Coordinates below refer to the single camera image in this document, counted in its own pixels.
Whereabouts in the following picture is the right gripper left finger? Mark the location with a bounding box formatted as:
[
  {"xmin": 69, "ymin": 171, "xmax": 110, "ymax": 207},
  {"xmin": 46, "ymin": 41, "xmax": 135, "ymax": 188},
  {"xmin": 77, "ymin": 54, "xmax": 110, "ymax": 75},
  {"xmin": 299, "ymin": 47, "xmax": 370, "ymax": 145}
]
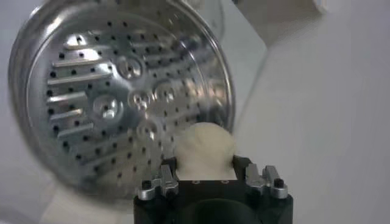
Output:
[{"xmin": 136, "ymin": 156, "xmax": 180, "ymax": 201}]

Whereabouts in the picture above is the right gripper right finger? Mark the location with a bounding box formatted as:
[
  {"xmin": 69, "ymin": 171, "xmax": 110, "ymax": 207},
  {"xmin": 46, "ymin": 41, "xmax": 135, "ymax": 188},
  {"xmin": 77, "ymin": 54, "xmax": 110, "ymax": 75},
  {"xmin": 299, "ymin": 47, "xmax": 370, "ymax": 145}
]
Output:
[{"xmin": 233, "ymin": 155, "xmax": 289, "ymax": 200}]

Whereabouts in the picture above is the white steamed baozi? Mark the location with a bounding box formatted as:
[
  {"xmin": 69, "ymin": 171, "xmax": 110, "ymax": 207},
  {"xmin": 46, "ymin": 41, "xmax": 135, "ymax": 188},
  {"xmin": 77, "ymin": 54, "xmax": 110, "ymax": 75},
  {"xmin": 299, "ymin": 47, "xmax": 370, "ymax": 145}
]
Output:
[{"xmin": 175, "ymin": 121, "xmax": 238, "ymax": 181}]

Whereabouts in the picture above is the perforated steel steamer basket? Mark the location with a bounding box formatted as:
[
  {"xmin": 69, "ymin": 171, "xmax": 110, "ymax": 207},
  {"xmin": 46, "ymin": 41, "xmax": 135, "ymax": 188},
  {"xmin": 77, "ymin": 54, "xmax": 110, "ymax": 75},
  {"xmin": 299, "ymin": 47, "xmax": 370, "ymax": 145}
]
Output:
[{"xmin": 7, "ymin": 0, "xmax": 236, "ymax": 201}]

